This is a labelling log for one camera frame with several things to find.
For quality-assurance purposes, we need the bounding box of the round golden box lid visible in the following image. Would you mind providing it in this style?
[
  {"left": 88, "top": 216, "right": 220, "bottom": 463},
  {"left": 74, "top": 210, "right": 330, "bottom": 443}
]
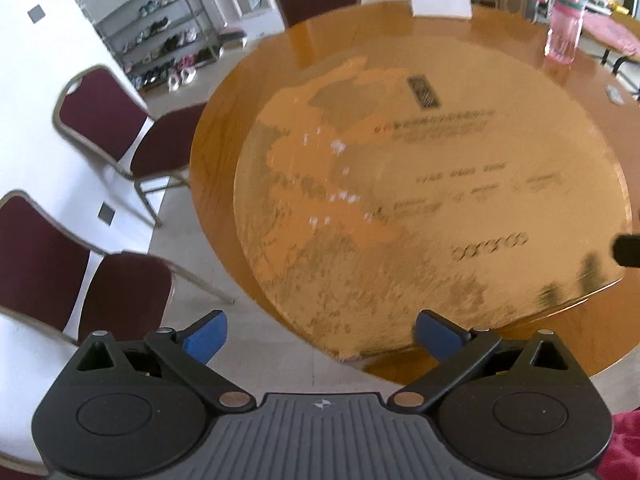
[{"left": 233, "top": 37, "right": 631, "bottom": 361}]

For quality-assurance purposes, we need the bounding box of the small grey card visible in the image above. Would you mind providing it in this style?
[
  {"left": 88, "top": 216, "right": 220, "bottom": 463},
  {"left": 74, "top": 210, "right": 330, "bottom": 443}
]
[{"left": 605, "top": 84, "right": 625, "bottom": 106}]

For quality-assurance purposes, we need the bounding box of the red cloth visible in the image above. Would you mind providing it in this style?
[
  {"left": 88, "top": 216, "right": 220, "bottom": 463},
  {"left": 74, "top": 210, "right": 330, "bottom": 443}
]
[{"left": 597, "top": 410, "right": 640, "bottom": 480}]

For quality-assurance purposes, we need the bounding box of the round side table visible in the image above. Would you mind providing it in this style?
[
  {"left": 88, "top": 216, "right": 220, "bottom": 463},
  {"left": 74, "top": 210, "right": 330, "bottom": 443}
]
[{"left": 582, "top": 12, "right": 639, "bottom": 100}]

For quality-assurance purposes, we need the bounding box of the pink cloth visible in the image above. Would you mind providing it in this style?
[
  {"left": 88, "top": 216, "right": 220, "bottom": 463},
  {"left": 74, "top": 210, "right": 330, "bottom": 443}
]
[{"left": 582, "top": 12, "right": 639, "bottom": 58}]

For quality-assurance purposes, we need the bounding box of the pink water bottle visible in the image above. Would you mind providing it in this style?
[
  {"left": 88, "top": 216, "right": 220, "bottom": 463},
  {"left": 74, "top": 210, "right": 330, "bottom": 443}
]
[{"left": 535, "top": 0, "right": 587, "bottom": 65}]

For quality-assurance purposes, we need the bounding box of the white tissue pack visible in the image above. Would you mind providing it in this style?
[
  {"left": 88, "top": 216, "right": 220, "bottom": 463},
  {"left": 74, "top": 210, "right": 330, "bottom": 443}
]
[{"left": 410, "top": 0, "right": 473, "bottom": 20}]

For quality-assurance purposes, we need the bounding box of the metal shoe rack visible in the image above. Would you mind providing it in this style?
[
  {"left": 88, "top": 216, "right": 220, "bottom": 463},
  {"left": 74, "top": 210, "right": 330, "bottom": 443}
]
[{"left": 94, "top": 0, "right": 247, "bottom": 92}]

